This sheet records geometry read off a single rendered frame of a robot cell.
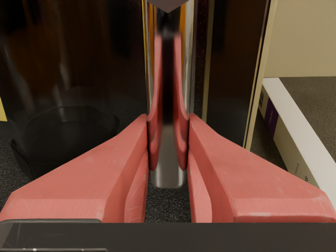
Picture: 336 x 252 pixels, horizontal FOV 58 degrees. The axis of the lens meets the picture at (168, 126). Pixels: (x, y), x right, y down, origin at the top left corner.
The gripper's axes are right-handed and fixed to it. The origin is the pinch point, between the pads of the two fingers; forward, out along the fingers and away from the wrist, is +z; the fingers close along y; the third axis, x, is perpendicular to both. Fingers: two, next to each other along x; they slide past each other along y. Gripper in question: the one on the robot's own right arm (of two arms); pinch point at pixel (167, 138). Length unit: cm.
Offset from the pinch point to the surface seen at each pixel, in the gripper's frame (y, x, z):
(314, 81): -29, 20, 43
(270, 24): -5.1, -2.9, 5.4
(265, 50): -5.1, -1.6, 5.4
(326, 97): -28, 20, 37
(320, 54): -31, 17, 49
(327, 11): -30, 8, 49
